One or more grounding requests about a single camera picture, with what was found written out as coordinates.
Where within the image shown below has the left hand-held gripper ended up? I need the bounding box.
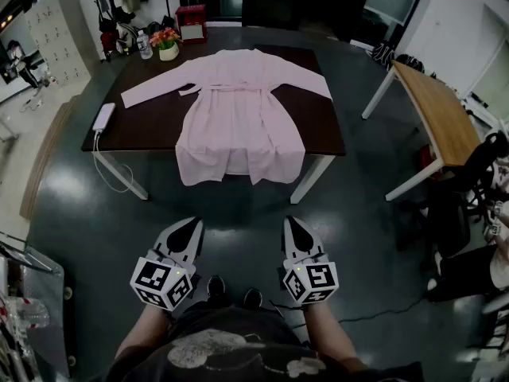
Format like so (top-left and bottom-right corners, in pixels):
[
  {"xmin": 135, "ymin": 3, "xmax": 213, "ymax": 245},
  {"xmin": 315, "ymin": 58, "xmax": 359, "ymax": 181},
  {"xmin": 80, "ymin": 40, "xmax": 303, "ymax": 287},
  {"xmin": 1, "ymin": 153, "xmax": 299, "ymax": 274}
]
[{"xmin": 130, "ymin": 216, "xmax": 204, "ymax": 313}]

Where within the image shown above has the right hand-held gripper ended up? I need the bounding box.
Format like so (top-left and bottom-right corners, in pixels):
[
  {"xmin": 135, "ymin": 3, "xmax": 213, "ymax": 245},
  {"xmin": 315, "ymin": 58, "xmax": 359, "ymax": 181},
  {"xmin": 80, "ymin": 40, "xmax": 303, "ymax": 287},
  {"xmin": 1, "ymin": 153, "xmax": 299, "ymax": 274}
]
[{"xmin": 282, "ymin": 216, "xmax": 340, "ymax": 306}]

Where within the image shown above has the pink robe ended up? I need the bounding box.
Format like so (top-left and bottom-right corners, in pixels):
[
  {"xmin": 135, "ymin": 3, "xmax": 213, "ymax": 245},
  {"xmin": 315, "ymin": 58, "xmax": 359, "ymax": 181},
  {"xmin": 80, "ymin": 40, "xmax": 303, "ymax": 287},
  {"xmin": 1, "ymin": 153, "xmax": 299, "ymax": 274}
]
[{"xmin": 120, "ymin": 48, "xmax": 333, "ymax": 186}]

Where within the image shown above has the person's right forearm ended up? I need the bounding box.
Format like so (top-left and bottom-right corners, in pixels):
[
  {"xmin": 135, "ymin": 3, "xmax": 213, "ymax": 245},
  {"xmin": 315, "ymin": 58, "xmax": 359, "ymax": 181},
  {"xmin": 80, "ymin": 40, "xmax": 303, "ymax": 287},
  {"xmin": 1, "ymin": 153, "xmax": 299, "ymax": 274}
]
[{"xmin": 304, "ymin": 300, "xmax": 359, "ymax": 364}]

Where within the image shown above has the person's left forearm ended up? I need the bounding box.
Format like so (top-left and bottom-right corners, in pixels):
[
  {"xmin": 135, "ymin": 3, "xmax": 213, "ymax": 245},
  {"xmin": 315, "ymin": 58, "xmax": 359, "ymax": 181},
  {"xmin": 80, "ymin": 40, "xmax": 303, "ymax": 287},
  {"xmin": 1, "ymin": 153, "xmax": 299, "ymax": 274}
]
[{"xmin": 115, "ymin": 302, "xmax": 172, "ymax": 360}]

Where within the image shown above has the person's black left shoe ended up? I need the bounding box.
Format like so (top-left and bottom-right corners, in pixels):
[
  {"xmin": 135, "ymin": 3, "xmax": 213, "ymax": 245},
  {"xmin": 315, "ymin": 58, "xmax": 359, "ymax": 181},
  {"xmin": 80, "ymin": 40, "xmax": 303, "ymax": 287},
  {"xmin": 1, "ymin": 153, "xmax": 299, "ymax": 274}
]
[{"xmin": 206, "ymin": 275, "xmax": 226, "ymax": 306}]

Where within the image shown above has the person's black shoe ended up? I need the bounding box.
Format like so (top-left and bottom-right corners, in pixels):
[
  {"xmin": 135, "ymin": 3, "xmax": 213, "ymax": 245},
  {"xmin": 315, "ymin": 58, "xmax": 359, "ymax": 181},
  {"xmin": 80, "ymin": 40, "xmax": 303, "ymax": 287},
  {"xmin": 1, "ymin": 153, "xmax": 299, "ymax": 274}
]
[
  {"xmin": 243, "ymin": 287, "xmax": 263, "ymax": 310},
  {"xmin": 206, "ymin": 275, "xmax": 226, "ymax": 306}
]

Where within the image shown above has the person's black right shoe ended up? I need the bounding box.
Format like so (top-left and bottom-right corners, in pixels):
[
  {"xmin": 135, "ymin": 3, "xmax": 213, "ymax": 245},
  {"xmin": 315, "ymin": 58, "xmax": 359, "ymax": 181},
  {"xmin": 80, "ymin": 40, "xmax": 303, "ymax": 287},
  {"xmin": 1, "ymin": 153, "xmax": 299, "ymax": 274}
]
[{"xmin": 243, "ymin": 287, "xmax": 263, "ymax": 310}]

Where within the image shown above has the person's black printed shirt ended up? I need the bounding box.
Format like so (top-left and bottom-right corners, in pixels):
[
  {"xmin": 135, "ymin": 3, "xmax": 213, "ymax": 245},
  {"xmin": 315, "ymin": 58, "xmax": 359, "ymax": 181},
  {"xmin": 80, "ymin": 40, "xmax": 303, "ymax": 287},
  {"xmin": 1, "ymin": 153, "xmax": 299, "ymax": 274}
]
[{"xmin": 105, "ymin": 304, "xmax": 425, "ymax": 382}]

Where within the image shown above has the white power bank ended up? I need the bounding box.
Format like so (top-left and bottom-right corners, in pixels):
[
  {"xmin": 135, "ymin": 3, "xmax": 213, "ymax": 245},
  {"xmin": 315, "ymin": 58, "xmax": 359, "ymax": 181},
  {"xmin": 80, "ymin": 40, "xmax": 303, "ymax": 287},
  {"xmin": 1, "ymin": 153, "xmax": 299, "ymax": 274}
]
[{"xmin": 91, "ymin": 102, "xmax": 117, "ymax": 133}]

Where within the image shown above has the glass top cart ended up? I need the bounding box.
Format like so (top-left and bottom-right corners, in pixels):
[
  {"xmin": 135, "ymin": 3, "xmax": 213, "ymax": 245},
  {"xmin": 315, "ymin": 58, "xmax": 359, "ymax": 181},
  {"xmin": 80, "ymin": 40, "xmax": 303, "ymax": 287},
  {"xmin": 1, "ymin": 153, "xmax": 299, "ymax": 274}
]
[{"xmin": 0, "ymin": 231, "xmax": 67, "ymax": 382}]

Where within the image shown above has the small red bin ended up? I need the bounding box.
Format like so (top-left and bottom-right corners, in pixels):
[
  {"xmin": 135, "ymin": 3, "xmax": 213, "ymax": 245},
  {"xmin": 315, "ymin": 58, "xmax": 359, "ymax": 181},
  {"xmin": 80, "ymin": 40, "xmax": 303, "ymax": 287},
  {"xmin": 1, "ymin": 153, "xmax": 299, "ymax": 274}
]
[{"xmin": 419, "ymin": 143, "xmax": 434, "ymax": 170}]

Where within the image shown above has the crumpled plastic bottle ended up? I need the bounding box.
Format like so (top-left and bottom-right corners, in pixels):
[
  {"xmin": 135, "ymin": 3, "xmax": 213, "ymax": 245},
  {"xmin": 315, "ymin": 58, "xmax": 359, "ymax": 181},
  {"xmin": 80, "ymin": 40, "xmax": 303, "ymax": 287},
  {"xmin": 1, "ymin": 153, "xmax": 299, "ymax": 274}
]
[{"xmin": 7, "ymin": 296, "xmax": 51, "ymax": 329}]

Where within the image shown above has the black office chair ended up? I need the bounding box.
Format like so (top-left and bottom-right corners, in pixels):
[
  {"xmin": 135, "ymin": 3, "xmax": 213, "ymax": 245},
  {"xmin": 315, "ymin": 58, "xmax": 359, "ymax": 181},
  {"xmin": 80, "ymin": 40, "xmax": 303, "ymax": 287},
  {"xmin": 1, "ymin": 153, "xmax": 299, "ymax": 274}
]
[{"xmin": 397, "ymin": 131, "xmax": 509, "ymax": 254}]

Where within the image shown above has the light wooden table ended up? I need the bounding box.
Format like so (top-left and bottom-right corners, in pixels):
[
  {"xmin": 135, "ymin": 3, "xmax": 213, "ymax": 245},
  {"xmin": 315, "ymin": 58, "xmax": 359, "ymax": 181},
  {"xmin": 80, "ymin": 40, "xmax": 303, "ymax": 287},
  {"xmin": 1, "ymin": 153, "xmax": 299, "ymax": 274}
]
[{"xmin": 360, "ymin": 60, "xmax": 482, "ymax": 202}]

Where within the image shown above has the white pot of flowers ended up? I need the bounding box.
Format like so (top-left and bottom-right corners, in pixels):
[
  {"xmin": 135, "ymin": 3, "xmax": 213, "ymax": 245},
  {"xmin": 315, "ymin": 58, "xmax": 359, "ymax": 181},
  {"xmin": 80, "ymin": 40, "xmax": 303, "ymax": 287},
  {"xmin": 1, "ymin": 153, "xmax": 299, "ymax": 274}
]
[{"xmin": 149, "ymin": 27, "xmax": 183, "ymax": 62}]

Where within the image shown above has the clear water bottle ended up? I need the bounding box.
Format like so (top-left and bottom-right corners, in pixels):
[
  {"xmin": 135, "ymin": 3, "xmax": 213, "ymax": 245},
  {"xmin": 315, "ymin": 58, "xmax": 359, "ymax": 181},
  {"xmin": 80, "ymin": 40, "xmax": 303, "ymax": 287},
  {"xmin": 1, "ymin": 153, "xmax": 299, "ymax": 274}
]
[{"xmin": 136, "ymin": 29, "xmax": 153, "ymax": 60}]

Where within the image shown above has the black white patterned bag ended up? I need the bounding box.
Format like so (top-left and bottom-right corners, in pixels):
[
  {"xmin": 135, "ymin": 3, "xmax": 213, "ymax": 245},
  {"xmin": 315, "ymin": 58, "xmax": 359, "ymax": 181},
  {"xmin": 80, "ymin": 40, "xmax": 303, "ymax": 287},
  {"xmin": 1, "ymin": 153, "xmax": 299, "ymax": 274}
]
[
  {"xmin": 395, "ymin": 53, "xmax": 425, "ymax": 75},
  {"xmin": 371, "ymin": 41, "xmax": 398, "ymax": 71}
]

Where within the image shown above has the white striped bag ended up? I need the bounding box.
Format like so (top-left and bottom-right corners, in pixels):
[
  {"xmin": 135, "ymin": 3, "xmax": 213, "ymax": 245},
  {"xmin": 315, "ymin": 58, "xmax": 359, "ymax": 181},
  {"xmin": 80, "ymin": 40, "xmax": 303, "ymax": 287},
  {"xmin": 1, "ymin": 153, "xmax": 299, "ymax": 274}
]
[{"xmin": 115, "ymin": 21, "xmax": 138, "ymax": 55}]

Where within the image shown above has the red bag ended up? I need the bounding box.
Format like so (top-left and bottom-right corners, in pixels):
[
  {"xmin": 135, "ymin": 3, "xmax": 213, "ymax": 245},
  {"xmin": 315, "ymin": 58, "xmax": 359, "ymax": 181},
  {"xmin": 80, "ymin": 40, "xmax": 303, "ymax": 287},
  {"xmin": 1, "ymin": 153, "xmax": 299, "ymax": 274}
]
[{"xmin": 99, "ymin": 29, "xmax": 120, "ymax": 55}]

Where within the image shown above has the black backpack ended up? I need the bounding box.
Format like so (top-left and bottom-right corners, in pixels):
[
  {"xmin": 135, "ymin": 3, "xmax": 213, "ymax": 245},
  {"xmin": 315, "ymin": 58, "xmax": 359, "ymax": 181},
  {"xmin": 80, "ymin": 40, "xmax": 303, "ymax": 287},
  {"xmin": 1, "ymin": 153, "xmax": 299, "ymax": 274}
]
[{"xmin": 146, "ymin": 15, "xmax": 176, "ymax": 35}]

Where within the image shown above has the red metal cabinet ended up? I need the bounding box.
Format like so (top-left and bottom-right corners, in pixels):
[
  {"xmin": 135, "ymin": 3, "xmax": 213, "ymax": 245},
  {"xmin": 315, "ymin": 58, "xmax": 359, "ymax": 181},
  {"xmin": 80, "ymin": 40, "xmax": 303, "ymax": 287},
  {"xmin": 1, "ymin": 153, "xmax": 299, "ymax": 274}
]
[{"xmin": 175, "ymin": 4, "xmax": 208, "ymax": 45}]

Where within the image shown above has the white locker cabinet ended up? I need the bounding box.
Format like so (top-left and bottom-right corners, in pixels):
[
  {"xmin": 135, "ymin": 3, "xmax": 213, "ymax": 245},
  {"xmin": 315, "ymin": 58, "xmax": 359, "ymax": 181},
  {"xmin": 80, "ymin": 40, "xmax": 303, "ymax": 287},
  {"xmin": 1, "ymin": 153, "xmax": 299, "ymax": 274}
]
[{"xmin": 24, "ymin": 0, "xmax": 92, "ymax": 89}]

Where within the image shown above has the black coat rack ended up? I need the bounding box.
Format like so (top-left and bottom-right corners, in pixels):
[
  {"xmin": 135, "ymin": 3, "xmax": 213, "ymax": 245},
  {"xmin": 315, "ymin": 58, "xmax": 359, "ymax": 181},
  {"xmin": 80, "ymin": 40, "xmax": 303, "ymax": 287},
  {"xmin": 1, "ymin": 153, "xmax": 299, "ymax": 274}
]
[{"xmin": 90, "ymin": 0, "xmax": 150, "ymax": 61}]

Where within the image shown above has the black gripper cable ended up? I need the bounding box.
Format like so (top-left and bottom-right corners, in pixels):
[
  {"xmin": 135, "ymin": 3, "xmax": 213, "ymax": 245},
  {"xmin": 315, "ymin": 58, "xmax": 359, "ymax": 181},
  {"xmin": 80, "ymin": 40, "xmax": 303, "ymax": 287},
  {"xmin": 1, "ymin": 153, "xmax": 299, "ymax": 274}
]
[{"xmin": 270, "ymin": 296, "xmax": 426, "ymax": 325}]

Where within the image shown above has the white charging cable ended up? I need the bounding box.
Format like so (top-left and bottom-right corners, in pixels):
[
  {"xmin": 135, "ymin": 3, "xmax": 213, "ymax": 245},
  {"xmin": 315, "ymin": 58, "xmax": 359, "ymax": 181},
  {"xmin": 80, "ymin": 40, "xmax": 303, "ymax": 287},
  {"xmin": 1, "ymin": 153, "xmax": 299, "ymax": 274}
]
[{"xmin": 91, "ymin": 129, "xmax": 134, "ymax": 193}]

